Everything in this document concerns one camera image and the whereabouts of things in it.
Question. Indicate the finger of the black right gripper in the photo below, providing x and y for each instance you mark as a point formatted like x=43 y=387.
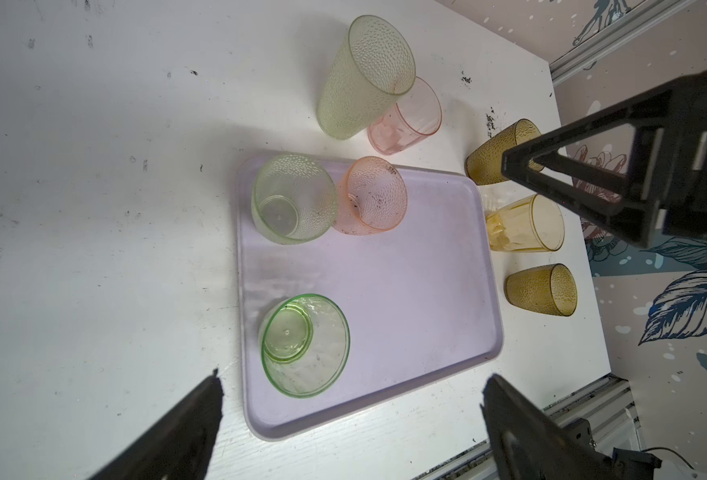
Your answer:
x=626 y=204

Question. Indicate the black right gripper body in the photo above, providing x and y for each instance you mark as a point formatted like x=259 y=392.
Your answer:
x=680 y=179

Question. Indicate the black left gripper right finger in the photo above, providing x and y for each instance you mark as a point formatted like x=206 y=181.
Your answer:
x=527 y=444

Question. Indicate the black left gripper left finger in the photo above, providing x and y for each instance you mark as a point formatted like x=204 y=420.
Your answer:
x=180 y=445

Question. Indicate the bright green faceted glass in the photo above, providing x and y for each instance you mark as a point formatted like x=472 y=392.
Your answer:
x=305 y=343

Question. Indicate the pink glass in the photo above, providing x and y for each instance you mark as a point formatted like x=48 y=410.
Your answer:
x=414 y=118
x=372 y=198

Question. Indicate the pale green dimpled short glass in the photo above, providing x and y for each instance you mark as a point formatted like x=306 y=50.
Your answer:
x=294 y=200

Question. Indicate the tall pale green dimpled glass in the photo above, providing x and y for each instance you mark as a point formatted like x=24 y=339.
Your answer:
x=373 y=69

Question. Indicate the lilac plastic tray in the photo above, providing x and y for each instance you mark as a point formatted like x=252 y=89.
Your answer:
x=420 y=300

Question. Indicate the yellow amber glass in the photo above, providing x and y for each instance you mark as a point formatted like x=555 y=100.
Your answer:
x=532 y=224

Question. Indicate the dark olive glass near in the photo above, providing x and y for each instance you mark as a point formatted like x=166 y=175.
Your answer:
x=548 y=289

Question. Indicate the dark olive glass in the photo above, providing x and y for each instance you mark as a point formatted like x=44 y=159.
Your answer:
x=483 y=166
x=548 y=289

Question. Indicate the dark olive glass far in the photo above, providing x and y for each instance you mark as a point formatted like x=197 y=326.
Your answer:
x=483 y=166

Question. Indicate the aluminium front rail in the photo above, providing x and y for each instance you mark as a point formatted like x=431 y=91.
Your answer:
x=607 y=404

